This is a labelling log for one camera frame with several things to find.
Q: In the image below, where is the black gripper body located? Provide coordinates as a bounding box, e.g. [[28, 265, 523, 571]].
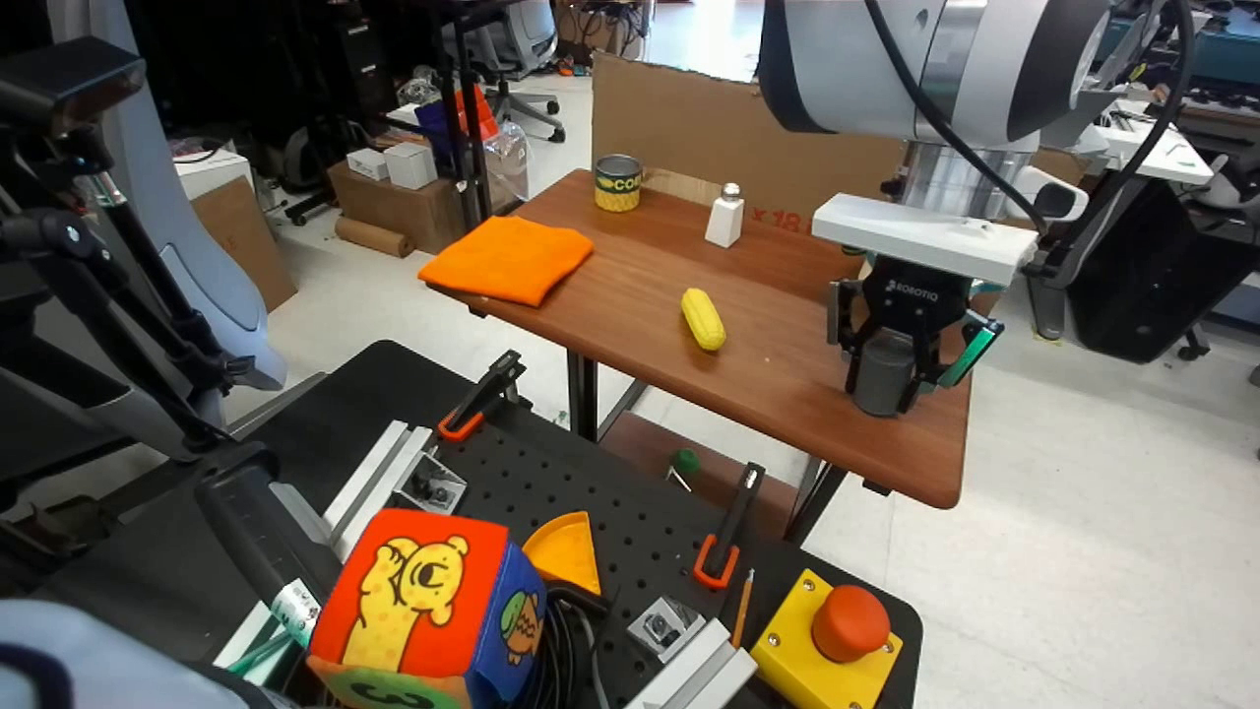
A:
[[831, 257, 977, 351]]

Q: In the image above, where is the green plastic object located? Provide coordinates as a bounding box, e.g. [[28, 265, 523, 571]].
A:
[[935, 313, 1008, 392]]

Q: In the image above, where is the grey metal pot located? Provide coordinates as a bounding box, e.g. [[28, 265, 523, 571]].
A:
[[852, 321, 930, 422]]

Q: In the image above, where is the pale blue rounded object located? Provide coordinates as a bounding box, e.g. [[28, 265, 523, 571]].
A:
[[0, 594, 284, 709]]

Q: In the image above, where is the yellow oblong toy food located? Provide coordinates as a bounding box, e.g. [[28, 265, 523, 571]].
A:
[[678, 284, 734, 354]]

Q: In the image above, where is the small white bottle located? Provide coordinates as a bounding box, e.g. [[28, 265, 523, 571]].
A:
[[702, 175, 750, 252]]

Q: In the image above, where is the black table leg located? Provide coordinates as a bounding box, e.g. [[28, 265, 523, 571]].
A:
[[784, 458, 852, 547], [563, 346, 605, 443]]

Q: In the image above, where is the small green black item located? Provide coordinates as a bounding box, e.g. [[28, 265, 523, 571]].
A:
[[666, 443, 709, 496]]

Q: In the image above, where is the black bulky chair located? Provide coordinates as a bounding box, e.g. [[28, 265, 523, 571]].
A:
[[1061, 165, 1260, 366]]

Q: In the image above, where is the black clamp orange tip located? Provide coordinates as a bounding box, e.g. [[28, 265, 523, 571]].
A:
[[689, 460, 768, 594], [432, 346, 533, 443]]

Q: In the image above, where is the large cardboard sheet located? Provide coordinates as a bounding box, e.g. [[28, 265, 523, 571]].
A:
[[587, 49, 912, 227]]

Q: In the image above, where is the yellow labelled tin can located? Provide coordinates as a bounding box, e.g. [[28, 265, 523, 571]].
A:
[[591, 148, 649, 215]]

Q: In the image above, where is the black perforated breadboard plate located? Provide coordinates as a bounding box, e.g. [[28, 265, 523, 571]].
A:
[[279, 396, 922, 709]]

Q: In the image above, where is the wooden pencil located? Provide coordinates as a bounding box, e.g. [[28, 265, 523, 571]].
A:
[[729, 563, 763, 649]]

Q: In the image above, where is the yellow emergency stop box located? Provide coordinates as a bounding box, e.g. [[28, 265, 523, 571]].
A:
[[750, 563, 905, 709]]

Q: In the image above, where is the orange folded cloth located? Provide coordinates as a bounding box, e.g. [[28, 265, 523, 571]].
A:
[[416, 214, 599, 312]]

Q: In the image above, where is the yellow wedge shaped block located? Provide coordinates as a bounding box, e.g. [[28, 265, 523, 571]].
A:
[[520, 506, 605, 604]]

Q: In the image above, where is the grey office chair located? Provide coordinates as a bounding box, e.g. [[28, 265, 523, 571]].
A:
[[460, 0, 573, 148]]

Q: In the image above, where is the brown cardboard box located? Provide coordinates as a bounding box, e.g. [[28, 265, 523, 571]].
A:
[[185, 174, 300, 313], [328, 123, 473, 257]]

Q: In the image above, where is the black cart table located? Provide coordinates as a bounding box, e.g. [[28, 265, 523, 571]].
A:
[[37, 336, 926, 709]]

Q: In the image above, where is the colourful plush cube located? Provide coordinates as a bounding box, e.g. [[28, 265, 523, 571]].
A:
[[307, 504, 550, 709]]

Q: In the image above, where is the short aluminium profile piece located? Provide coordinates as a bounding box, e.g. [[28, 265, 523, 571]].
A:
[[208, 575, 328, 684]]

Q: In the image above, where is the pale blue fabric cover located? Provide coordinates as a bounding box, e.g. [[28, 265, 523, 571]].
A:
[[42, 0, 296, 392]]

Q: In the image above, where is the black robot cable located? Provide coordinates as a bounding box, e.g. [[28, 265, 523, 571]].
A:
[[861, 0, 1057, 227]]

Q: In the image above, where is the silver corner bracket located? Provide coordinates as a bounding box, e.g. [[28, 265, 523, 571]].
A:
[[395, 450, 473, 521], [625, 594, 709, 665]]

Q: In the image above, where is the aluminium profile rail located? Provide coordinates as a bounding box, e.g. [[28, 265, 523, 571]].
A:
[[319, 416, 439, 563], [625, 615, 763, 709]]

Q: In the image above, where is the black cable bundle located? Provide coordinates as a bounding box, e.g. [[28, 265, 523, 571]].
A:
[[528, 586, 615, 709]]

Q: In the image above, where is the black camera tripod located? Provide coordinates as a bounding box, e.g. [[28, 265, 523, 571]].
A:
[[0, 35, 348, 610]]

